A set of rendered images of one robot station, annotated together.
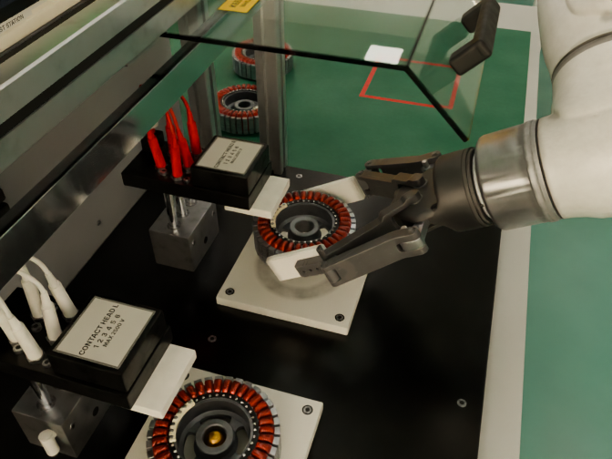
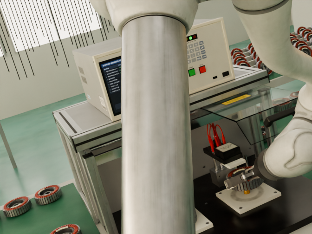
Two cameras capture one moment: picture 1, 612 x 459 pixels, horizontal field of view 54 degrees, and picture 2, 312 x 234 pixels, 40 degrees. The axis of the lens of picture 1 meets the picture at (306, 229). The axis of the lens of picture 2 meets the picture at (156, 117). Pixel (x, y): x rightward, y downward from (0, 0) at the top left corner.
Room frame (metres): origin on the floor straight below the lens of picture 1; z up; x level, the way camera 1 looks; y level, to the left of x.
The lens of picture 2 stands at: (-0.37, -0.88, 1.47)
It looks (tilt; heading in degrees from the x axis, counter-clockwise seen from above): 17 degrees down; 56
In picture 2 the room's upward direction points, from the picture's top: 15 degrees counter-clockwise
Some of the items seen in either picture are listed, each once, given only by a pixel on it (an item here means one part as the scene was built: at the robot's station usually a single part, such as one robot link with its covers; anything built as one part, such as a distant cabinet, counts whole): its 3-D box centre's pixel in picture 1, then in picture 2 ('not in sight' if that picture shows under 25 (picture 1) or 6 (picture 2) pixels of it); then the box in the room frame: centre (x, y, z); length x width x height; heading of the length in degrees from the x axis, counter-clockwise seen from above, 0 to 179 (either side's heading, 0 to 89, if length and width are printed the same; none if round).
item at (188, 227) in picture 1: (186, 230); (223, 174); (0.54, 0.14, 0.80); 0.07 x 0.05 x 0.06; 163
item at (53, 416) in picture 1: (69, 399); not in sight; (0.31, 0.22, 0.80); 0.07 x 0.05 x 0.06; 163
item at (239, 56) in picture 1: (262, 58); not in sight; (1.05, 0.08, 0.77); 0.11 x 0.11 x 0.04
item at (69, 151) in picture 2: not in sight; (78, 169); (0.19, 0.52, 0.91); 0.28 x 0.03 x 0.32; 73
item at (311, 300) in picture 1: (300, 268); (247, 194); (0.50, 0.01, 0.78); 0.15 x 0.15 x 0.01; 73
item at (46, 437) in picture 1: (50, 443); not in sight; (0.27, 0.22, 0.80); 0.01 x 0.01 x 0.03; 73
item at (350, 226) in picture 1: (304, 231); (244, 178); (0.50, 0.00, 0.84); 0.11 x 0.11 x 0.04
